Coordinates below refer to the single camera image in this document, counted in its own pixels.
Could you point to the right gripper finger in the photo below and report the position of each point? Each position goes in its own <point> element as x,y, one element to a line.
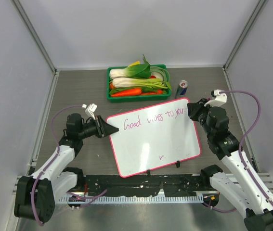
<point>193,110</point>
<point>203,101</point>

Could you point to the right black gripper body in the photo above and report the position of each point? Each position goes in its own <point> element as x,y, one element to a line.
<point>203,117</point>

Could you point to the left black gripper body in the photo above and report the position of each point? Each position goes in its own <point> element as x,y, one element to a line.
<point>89,129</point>

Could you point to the pink framed whiteboard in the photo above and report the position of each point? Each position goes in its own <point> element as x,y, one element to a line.
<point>153,137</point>

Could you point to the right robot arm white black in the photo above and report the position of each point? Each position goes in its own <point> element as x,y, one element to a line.
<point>249,195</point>

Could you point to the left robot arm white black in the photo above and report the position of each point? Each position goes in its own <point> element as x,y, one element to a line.
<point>37,193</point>

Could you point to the energy drink can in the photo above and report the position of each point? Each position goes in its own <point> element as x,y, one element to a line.
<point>181,89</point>

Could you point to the green plastic tray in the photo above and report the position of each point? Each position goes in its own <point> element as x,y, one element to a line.
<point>137,98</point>

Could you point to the red chili pepper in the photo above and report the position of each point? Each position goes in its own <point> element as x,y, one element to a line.
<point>157,92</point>

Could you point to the green leaf spinach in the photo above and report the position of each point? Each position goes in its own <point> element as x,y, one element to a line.
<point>116,90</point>

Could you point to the green long beans bundle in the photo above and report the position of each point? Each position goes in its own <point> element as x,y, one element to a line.
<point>156,68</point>

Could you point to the orange carrot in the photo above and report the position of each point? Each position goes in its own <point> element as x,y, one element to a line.
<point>128,93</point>

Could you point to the white onion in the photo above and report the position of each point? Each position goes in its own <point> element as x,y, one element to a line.
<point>158,74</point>

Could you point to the lower celery bok choy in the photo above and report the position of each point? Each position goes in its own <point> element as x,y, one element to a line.
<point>153,83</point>

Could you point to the upper bok choy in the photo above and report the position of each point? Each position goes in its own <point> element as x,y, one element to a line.
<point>138,71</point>

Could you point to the yellow pepper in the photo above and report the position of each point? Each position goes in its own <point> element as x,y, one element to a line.
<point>135,63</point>

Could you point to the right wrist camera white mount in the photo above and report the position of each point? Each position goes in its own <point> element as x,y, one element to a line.
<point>218,99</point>

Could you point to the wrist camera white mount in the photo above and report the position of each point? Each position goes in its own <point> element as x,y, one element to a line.
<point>89,110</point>
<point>218,99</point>

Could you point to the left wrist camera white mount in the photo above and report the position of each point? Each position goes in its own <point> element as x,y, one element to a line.
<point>89,110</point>

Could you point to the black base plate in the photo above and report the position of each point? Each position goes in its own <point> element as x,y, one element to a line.
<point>173,185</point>

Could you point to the white slotted cable duct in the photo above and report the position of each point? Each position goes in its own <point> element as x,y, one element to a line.
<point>159,199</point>

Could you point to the right aluminium frame post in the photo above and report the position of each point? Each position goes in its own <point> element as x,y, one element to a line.
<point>246,30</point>

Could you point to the aluminium frame post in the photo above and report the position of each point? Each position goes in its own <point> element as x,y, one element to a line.
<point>246,30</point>
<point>23,15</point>

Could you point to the left aluminium frame post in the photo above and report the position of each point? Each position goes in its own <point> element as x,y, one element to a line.
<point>23,15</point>

